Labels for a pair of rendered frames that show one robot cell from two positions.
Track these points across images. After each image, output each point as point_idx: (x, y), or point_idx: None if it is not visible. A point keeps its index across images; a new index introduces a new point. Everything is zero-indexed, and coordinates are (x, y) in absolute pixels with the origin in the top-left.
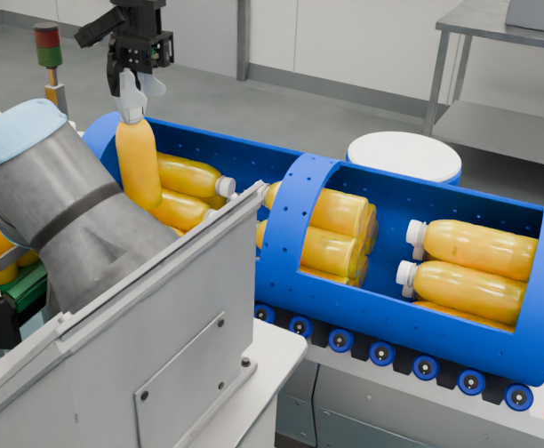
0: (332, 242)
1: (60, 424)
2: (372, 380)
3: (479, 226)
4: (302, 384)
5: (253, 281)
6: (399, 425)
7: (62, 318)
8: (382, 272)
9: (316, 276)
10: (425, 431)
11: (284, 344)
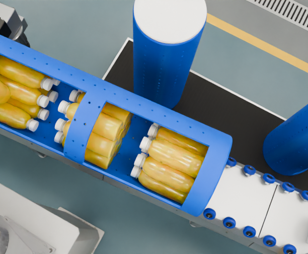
0: (101, 146)
1: None
2: None
3: (175, 150)
4: (97, 176)
5: (43, 252)
6: (141, 197)
7: None
8: (139, 123)
9: (92, 166)
10: (152, 201)
11: (69, 233)
